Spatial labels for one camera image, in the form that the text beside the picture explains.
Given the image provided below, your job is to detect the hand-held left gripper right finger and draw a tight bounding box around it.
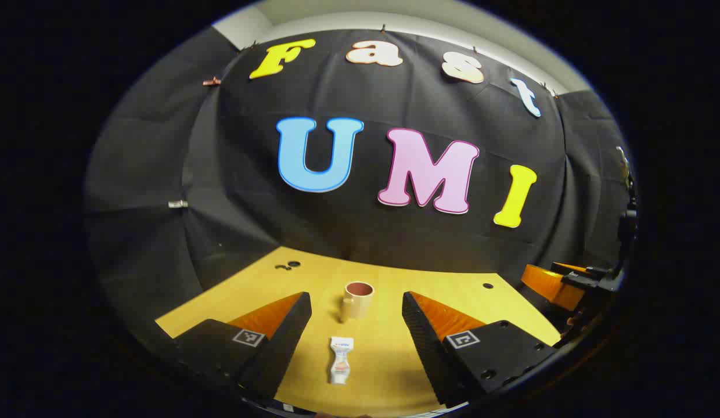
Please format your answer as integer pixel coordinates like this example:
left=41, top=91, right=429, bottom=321
left=402, top=291, right=558, bottom=408

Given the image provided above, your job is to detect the beige cup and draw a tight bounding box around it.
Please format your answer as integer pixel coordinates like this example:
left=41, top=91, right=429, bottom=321
left=340, top=282, right=375, bottom=324

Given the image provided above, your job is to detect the white toothpaste tube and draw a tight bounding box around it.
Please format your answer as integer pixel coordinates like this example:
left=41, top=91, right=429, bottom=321
left=329, top=337, right=355, bottom=385

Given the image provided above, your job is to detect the wooden desktop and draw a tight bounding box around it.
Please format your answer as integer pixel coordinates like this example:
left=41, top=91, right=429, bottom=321
left=156, top=246, right=561, bottom=417

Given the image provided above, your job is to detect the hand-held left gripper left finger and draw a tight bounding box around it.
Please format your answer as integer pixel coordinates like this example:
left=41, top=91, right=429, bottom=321
left=173, top=291, right=312, bottom=401

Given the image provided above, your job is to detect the black backdrop cloth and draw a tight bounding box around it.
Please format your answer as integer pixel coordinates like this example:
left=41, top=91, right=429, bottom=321
left=84, top=26, right=633, bottom=349

